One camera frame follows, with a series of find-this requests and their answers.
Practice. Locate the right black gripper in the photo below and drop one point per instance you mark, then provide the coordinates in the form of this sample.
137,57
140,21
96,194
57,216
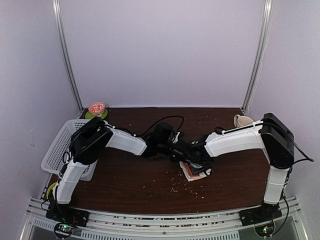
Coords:
210,163

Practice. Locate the beige bunny print towel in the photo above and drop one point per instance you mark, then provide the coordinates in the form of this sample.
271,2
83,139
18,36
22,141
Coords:
193,174

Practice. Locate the white plastic basket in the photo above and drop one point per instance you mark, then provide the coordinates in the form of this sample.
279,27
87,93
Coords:
53,159

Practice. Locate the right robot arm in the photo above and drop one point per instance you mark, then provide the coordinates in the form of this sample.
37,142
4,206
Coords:
268,135

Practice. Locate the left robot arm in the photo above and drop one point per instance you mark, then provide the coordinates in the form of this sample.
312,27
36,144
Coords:
90,141

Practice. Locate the beige patterned mug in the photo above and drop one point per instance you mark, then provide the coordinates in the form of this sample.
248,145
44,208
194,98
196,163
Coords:
242,121

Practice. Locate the red patterned small bowl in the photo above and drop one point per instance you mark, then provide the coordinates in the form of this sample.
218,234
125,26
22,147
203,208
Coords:
97,108

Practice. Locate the lime green bowl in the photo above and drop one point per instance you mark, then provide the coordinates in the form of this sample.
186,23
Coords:
50,189

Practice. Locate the front aluminium rail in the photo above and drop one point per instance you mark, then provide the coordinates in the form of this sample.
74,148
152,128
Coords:
223,225

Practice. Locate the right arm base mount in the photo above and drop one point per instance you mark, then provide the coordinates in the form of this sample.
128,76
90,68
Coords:
258,215

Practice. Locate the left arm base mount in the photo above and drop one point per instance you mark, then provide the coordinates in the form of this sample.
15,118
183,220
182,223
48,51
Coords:
71,216

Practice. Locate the right aluminium frame post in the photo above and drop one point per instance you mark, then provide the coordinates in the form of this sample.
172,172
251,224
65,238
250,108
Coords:
260,51

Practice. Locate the aluminium frame post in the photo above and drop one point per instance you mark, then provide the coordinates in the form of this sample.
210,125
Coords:
260,51
56,4

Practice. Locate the left aluminium frame post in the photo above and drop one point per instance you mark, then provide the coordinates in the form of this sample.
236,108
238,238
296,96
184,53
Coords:
56,4

